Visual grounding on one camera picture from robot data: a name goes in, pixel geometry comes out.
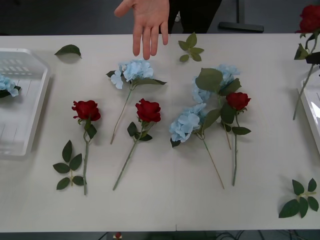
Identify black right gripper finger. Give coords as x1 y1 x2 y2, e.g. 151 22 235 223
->
305 51 320 66

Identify red rose with green stem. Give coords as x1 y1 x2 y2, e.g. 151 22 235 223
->
221 91 252 187
112 98 162 191
292 4 320 121
71 100 101 196

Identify person's hand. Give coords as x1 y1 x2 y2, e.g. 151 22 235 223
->
114 0 171 61

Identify shallow white box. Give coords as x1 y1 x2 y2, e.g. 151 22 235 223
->
297 79 320 163
0 47 51 157

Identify black stand with flat base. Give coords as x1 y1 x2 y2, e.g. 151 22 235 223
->
218 0 265 33

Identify pale blue flower with stem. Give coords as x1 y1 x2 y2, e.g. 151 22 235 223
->
105 59 168 145
191 64 243 150
0 74 22 99
168 102 225 190

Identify green leaf twig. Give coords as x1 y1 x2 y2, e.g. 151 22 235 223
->
278 177 320 219
178 31 205 63
52 139 87 191

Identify person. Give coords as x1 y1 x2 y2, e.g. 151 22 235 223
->
167 0 223 35

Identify single green leaf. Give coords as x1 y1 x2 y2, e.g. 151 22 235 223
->
54 44 82 59

